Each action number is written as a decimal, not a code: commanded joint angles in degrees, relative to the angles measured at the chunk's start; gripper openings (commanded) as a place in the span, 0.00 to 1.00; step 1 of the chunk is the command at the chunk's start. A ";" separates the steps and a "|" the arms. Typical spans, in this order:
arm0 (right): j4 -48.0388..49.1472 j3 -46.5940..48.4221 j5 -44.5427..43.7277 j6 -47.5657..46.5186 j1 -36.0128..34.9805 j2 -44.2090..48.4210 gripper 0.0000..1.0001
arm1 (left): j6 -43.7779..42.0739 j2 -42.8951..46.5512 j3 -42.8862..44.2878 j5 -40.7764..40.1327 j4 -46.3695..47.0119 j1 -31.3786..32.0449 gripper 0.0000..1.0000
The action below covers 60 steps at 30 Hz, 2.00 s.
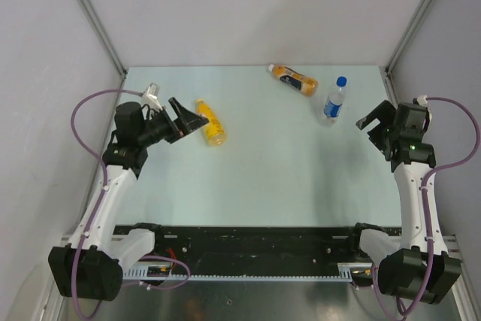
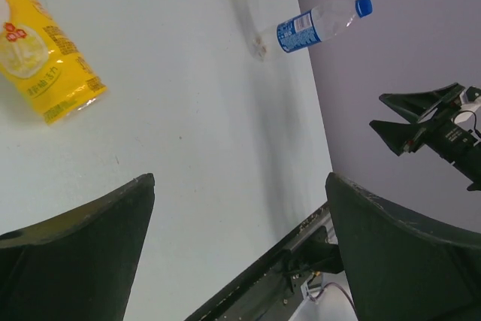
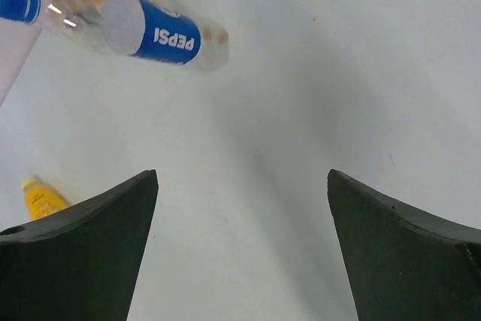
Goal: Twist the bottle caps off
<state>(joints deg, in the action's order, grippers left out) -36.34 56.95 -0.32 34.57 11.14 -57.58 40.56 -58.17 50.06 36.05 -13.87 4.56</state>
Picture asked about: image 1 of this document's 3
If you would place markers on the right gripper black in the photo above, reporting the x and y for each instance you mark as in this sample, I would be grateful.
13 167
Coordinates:
385 113

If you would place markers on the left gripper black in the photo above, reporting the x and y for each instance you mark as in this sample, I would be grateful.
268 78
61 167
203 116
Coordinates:
186 123

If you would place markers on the clear water bottle blue label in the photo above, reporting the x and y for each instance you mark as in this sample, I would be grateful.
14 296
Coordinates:
333 104

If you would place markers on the blue bottle cap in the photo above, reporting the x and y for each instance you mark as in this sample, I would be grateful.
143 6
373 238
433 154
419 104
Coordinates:
341 82

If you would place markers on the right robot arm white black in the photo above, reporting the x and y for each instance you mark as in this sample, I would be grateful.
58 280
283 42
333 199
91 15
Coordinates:
418 267

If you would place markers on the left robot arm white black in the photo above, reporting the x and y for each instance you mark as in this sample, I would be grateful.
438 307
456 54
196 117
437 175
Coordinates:
91 265

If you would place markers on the yellow juice bottle yellow cap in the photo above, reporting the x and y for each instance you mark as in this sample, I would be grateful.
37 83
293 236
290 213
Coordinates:
214 132

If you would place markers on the orange juice bottle white cap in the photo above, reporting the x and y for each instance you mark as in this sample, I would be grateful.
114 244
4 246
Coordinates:
304 84

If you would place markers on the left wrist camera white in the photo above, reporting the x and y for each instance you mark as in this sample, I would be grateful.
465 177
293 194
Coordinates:
152 94

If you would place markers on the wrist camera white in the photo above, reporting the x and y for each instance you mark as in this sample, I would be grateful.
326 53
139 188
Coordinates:
423 101
152 94

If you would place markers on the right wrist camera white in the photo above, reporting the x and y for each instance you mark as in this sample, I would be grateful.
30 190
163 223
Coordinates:
423 101

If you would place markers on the right aluminium corner post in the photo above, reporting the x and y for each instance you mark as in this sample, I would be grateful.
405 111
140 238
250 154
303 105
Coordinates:
415 22

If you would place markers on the aluminium corner post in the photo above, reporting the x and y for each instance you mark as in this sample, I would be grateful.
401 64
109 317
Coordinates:
100 32
415 22

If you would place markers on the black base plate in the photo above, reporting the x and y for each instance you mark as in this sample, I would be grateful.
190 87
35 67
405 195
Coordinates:
257 251

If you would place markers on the left aluminium corner post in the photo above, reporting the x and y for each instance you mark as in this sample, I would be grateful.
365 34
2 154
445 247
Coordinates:
100 32

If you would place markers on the grey slotted cable duct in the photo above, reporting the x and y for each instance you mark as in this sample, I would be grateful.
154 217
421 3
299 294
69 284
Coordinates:
140 272

